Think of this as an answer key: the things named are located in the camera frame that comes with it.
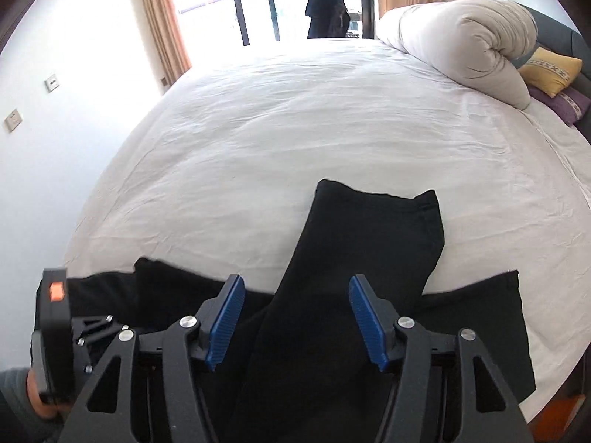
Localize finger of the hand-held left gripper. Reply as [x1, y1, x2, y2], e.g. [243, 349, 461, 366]
[71, 315, 117, 374]

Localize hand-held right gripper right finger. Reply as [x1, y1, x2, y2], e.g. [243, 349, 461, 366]
[348, 274, 529, 443]

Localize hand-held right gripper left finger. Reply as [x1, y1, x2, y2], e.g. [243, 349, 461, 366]
[60, 274, 246, 443]

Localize black pants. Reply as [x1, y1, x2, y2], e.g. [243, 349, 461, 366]
[65, 178, 537, 443]

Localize person's left forearm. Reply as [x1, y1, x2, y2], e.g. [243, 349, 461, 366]
[0, 367, 61, 443]

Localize person's left hand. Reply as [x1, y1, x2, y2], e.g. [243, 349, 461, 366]
[26, 370, 71, 421]

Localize bed with white sheet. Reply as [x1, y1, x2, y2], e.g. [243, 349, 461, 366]
[62, 37, 591, 425]

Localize rolled white duvet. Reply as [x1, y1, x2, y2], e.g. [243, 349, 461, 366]
[378, 0, 540, 110]

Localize purple patterned pillow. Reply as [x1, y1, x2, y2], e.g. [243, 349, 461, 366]
[526, 84, 591, 128]

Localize yellow patterned pillow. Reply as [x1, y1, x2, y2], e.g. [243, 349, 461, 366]
[517, 47, 583, 99]

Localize dark hanging jacket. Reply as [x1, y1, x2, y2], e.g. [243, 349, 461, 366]
[305, 0, 359, 40]

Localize grey upholstered headboard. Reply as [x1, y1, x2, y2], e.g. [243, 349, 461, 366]
[480, 0, 591, 81]

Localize black balcony door frame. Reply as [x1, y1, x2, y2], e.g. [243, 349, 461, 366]
[168, 0, 378, 47]

